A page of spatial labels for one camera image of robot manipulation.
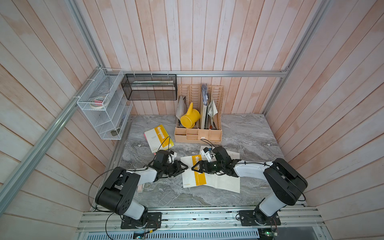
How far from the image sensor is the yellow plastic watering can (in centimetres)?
97

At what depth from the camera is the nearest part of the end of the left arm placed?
2.43ft

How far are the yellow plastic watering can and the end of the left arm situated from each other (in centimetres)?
27
